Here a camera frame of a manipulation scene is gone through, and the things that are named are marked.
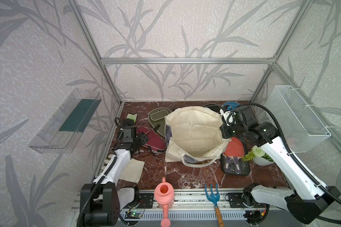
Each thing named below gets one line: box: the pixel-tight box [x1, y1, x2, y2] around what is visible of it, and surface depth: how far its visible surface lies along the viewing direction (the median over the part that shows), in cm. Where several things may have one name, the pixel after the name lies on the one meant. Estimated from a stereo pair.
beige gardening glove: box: [119, 157, 145, 184], surface depth 86 cm
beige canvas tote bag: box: [164, 105, 232, 168], surface depth 84 cm
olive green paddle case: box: [147, 107, 172, 137], surface depth 110 cm
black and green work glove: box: [124, 113, 138, 126], surface depth 110 cm
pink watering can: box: [154, 176, 175, 227], surface depth 67 cm
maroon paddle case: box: [136, 125, 167, 153], surface depth 99 cm
